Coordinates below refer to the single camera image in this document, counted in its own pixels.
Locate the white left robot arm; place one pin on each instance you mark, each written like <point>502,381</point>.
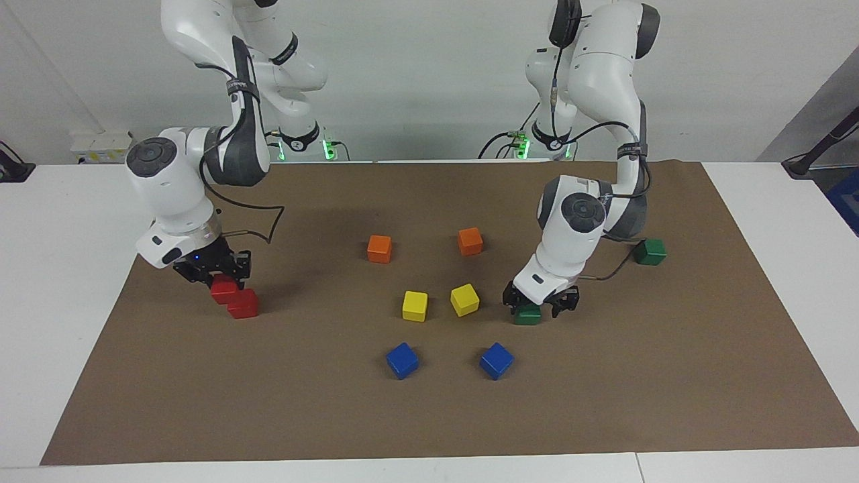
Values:
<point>604,74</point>

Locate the orange wooden cube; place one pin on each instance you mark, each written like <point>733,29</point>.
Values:
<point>470,241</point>
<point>379,248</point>

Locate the blue crate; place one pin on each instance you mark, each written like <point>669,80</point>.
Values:
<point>847,198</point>

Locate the yellow wooden cube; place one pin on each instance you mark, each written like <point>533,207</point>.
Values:
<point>464,299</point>
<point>415,306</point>

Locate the white power strip box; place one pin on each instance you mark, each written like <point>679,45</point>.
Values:
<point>100,144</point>

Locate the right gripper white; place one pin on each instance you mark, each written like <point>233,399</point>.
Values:
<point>171,249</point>

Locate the black stand with pole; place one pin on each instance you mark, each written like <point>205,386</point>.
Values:
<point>798,164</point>

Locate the red wooden cube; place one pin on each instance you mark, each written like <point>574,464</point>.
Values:
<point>223,290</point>
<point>245,307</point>

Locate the blue wooden cube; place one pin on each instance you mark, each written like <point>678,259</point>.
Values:
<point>496,361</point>
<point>402,360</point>

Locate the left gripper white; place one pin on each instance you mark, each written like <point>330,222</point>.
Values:
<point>547,285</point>

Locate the green wooden cube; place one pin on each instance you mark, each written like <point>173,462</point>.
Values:
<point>528,316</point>
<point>649,253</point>

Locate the brown paper table mat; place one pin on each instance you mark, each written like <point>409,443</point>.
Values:
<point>429,416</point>

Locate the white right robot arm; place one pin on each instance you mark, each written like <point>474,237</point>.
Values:
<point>194,40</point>

